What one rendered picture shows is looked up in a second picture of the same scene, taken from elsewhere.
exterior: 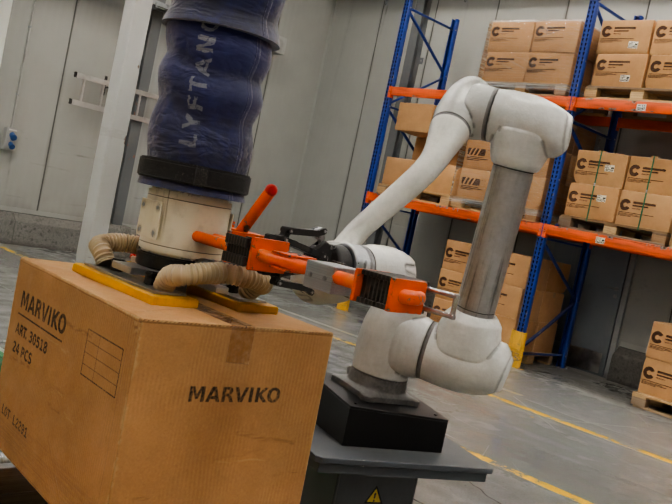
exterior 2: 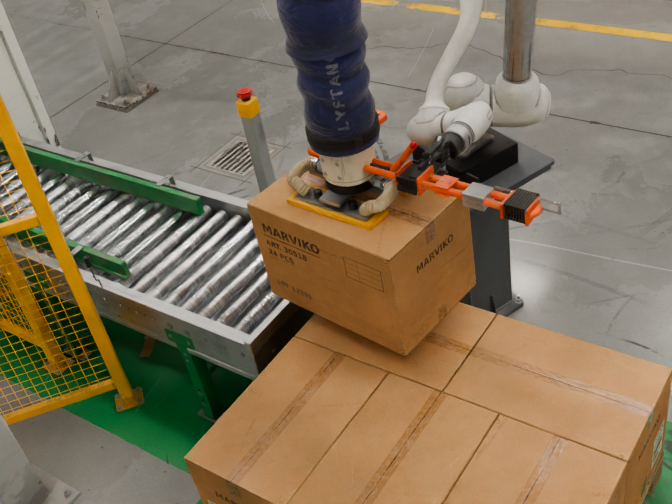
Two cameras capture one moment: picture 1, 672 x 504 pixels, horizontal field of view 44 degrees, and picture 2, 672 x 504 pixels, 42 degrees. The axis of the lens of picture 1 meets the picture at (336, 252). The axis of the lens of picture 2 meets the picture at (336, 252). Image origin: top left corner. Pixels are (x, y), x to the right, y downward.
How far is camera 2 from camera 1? 155 cm
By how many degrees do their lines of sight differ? 35
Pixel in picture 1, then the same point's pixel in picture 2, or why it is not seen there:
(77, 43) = not seen: outside the picture
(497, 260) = (527, 46)
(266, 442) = (453, 259)
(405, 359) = not seen: hidden behind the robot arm
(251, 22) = (354, 41)
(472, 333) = (522, 96)
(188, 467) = (426, 297)
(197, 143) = (349, 125)
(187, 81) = (329, 94)
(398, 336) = not seen: hidden behind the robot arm
